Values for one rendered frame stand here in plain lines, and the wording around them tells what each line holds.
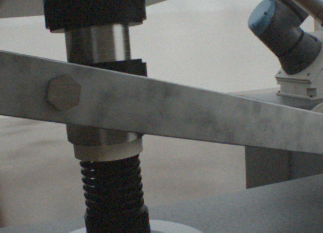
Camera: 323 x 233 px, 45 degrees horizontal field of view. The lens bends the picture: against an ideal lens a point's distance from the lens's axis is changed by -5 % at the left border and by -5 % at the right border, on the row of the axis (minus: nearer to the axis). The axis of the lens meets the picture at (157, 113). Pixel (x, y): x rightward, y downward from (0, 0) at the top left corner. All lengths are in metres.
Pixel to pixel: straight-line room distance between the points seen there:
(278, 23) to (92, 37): 1.24
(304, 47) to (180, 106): 1.27
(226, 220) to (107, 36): 0.33
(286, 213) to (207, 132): 0.26
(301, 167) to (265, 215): 0.93
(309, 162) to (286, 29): 0.50
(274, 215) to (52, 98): 0.39
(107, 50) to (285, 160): 1.20
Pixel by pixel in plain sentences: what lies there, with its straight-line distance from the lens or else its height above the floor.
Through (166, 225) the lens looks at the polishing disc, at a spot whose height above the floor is 0.85.
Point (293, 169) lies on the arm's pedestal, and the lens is 1.51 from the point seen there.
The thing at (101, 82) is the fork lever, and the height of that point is 1.05.
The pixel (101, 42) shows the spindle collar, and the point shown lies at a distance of 0.37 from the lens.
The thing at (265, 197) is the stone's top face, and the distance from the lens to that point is 0.68.
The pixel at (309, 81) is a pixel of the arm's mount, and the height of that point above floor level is 0.92.
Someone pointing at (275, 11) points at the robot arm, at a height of 1.19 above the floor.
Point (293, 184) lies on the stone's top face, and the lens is 0.73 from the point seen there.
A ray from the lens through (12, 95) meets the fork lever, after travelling 0.32.
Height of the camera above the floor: 1.07
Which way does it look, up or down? 9 degrees down
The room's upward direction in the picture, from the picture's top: 5 degrees counter-clockwise
